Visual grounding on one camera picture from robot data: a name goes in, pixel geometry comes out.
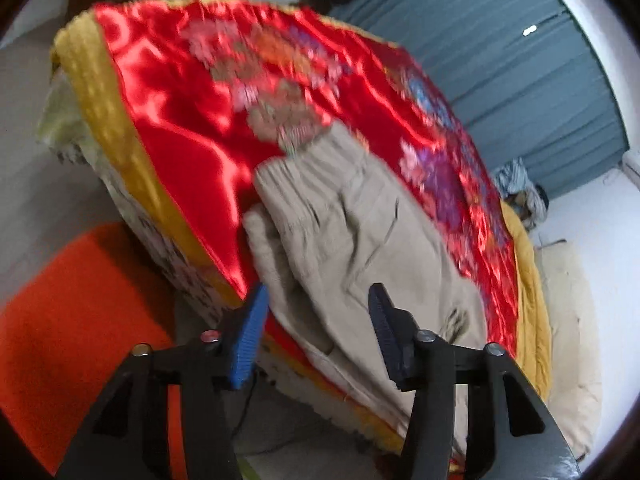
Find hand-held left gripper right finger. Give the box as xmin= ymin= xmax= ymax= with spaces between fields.
xmin=367 ymin=282 xmax=583 ymax=480

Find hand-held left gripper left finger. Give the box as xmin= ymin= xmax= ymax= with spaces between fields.
xmin=52 ymin=282 xmax=271 ymax=480

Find beige pants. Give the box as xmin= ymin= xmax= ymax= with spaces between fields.
xmin=242 ymin=122 xmax=501 ymax=461

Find orange floor cloth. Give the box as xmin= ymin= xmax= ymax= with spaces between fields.
xmin=0 ymin=222 xmax=188 ymax=480

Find cream pillow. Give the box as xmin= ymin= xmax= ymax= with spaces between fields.
xmin=532 ymin=242 xmax=603 ymax=461

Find striped clothes pile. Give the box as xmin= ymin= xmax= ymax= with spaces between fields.
xmin=492 ymin=157 xmax=551 ymax=226

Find red floral satin blanket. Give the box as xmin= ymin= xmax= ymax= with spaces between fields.
xmin=92 ymin=0 xmax=518 ymax=366

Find mustard yellow blanket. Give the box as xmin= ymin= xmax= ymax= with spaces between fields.
xmin=50 ymin=10 xmax=553 ymax=476

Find grey-blue curtain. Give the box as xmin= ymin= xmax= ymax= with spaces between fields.
xmin=330 ymin=0 xmax=631 ymax=201

